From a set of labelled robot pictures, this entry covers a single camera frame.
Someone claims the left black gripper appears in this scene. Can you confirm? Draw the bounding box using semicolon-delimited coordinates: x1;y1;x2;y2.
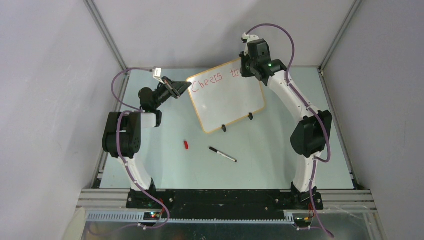
153;76;192;110

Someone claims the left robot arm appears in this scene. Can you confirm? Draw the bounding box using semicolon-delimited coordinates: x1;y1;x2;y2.
102;76;192;208

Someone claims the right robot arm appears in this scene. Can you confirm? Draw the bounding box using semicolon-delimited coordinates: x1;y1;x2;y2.
239;34;333;209

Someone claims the yellow-framed whiteboard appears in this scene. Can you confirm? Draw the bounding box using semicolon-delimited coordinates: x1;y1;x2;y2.
186;58;266;134

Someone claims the black whiteboard stand foot right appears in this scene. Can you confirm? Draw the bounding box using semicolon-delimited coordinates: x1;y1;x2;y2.
248;112;254;121

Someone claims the black capped marker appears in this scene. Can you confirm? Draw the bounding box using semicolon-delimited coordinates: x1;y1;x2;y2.
209;146;238;163

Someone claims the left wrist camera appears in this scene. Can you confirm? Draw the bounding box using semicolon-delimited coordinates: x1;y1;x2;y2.
152;67;162;81

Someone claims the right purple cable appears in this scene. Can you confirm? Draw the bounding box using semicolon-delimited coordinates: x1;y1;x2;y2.
245;23;335;239

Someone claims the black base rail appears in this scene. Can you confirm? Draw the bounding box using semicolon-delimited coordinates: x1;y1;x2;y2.
126;188;324;221

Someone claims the aluminium frame front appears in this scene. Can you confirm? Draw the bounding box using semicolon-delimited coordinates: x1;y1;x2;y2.
77;189;378;224

